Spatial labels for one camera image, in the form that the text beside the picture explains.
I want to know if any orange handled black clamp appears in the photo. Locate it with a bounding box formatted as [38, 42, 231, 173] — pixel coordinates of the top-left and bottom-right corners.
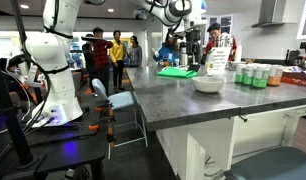
[94, 102, 117, 149]
[87, 116, 115, 132]

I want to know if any person yellow hoodie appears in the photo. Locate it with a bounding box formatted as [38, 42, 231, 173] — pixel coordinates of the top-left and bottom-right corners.
[109, 29, 128, 93]

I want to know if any steel range hood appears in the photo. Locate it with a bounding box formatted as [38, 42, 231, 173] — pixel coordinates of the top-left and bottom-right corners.
[251, 0, 298, 29]

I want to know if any person dark jacket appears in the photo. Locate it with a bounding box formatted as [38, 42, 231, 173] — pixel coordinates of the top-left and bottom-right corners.
[81, 33, 95, 76]

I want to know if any green folded cloth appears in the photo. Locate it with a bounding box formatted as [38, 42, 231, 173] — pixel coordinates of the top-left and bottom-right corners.
[156, 66, 199, 79]

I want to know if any white printed sign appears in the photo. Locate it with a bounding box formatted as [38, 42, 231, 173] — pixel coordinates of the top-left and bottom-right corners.
[205, 46, 232, 76]

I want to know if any black camera tripod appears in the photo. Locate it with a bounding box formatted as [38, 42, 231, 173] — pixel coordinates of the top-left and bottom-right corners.
[0, 46, 47, 176]

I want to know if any man red shirt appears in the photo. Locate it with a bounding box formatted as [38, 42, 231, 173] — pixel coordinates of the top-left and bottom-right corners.
[204, 22, 238, 63]

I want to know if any person blue jacket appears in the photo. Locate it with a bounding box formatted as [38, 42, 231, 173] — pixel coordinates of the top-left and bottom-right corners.
[151, 33, 181, 67]

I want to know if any orange printed box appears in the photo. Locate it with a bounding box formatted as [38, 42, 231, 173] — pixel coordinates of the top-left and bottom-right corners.
[280, 68, 306, 89]

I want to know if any person red plaid shirt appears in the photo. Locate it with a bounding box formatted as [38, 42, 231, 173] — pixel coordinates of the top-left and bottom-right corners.
[89, 26, 115, 98]

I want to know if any orange label drink can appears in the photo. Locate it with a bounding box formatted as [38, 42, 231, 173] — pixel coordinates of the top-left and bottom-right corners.
[267, 65, 284, 87]

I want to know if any light blue chair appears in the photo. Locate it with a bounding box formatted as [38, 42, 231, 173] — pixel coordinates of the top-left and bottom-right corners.
[91, 77, 150, 160]

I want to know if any silver thermos carafe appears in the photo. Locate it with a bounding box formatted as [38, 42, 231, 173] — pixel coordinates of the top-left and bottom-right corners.
[179, 41, 189, 67]

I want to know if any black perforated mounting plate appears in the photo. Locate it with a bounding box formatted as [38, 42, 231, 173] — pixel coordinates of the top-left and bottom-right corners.
[0, 105, 110, 176]

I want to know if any person grey hoodie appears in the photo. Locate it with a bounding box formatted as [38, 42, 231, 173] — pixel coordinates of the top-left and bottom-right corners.
[127, 35, 143, 69]

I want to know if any white ceramic bowl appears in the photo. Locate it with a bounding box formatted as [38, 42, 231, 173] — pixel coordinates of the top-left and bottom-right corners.
[191, 76, 226, 94]

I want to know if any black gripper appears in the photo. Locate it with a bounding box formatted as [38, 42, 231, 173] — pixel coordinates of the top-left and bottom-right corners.
[185, 28, 203, 72]

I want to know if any black coffee machine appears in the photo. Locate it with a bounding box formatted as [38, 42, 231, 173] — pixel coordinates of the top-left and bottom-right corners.
[285, 41, 306, 69]

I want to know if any grey blue stool seat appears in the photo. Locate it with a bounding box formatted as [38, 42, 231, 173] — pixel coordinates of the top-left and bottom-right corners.
[223, 145, 306, 180]

